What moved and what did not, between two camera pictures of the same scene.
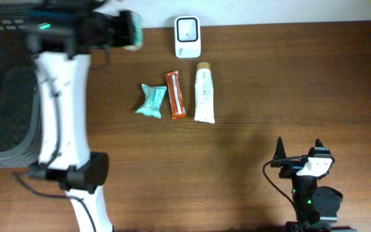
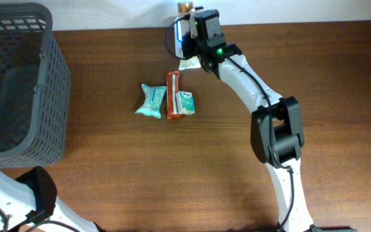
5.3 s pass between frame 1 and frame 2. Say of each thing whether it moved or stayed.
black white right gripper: moved
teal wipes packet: stayed
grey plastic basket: stayed
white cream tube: moved
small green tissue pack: moved
